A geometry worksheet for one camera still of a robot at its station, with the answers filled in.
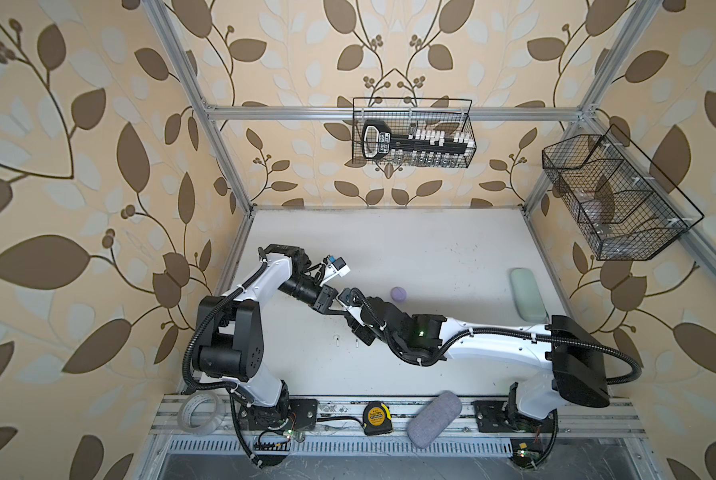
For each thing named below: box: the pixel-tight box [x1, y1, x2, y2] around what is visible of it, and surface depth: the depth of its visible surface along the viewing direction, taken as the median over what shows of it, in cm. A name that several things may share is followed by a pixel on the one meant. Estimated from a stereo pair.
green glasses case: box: [510, 268, 550, 325], surface depth 96 cm
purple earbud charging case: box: [390, 286, 407, 302], surface depth 98 cm
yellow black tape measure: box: [362, 400, 393, 436], surface depth 73 cm
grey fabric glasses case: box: [406, 390, 462, 449], surface depth 72 cm
